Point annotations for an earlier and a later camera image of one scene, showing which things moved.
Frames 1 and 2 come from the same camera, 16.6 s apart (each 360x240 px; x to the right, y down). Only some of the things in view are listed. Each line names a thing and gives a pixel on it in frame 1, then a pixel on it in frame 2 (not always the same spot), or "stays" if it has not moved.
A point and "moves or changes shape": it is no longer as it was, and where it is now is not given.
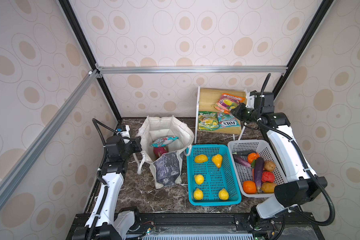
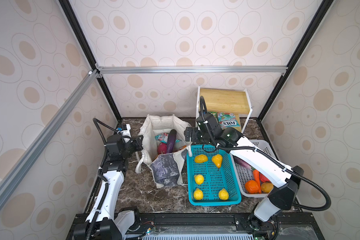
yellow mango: [200, 158] stays
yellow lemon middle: [199, 179] stays
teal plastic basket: [211, 177] stays
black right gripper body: [246, 114] -> [196, 135]
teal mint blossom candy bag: [163, 141] moves or changes shape
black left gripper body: [128, 148] stays
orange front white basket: [249, 187] stays
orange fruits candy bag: [227, 102] -> [180, 148]
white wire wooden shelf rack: [206, 98] stays
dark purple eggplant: [259, 167] -> [172, 140]
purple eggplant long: [241, 160] stays
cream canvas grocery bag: [168, 170] stays
